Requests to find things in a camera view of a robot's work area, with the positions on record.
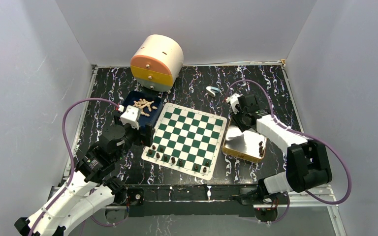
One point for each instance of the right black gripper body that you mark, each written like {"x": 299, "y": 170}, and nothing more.
{"x": 238, "y": 118}

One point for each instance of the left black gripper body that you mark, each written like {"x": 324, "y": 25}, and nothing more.
{"x": 135, "y": 136}

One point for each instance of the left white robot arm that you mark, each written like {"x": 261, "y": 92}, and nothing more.
{"x": 91, "y": 186}

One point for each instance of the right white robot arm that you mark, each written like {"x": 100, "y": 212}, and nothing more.
{"x": 307, "y": 164}

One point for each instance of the pile of light chess pieces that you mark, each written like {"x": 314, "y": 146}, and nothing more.
{"x": 145, "y": 106}

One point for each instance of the green white chess board mat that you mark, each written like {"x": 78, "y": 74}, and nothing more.
{"x": 188, "y": 134}

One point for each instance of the small white blue clip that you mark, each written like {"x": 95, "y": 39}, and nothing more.
{"x": 212, "y": 91}

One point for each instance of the dark blue plastic bin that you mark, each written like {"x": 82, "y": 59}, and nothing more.
{"x": 143, "y": 120}

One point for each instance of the round drawer cabinet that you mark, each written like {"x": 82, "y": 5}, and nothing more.
{"x": 157, "y": 63}

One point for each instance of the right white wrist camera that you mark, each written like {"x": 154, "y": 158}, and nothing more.
{"x": 233, "y": 99}

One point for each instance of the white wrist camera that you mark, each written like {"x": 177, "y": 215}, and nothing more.
{"x": 233, "y": 99}
{"x": 131, "y": 116}

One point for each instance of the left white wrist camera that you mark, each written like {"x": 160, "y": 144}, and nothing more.
{"x": 131, "y": 116}

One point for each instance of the black base frame rail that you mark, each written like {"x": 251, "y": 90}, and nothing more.
{"x": 200, "y": 199}

